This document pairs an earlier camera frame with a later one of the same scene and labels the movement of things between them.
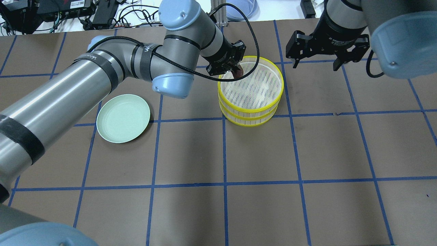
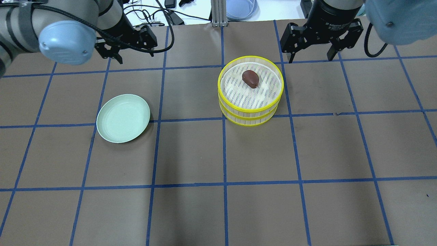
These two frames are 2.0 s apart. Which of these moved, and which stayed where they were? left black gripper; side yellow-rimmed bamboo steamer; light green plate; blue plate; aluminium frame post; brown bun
Moved: brown bun; left black gripper
Stayed: blue plate; side yellow-rimmed bamboo steamer; aluminium frame post; light green plate
